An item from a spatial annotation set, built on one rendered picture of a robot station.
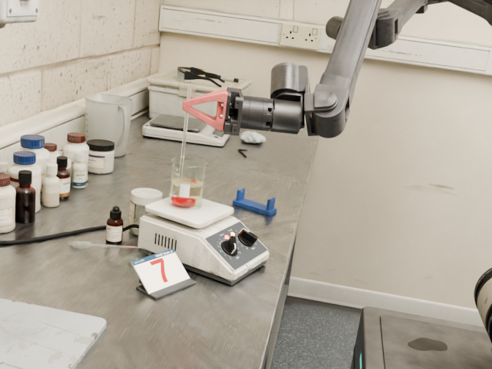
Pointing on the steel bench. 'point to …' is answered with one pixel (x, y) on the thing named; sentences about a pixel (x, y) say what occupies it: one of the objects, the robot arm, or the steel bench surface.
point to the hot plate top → (209, 210)
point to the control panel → (246, 253)
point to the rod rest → (255, 204)
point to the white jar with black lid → (100, 156)
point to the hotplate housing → (194, 247)
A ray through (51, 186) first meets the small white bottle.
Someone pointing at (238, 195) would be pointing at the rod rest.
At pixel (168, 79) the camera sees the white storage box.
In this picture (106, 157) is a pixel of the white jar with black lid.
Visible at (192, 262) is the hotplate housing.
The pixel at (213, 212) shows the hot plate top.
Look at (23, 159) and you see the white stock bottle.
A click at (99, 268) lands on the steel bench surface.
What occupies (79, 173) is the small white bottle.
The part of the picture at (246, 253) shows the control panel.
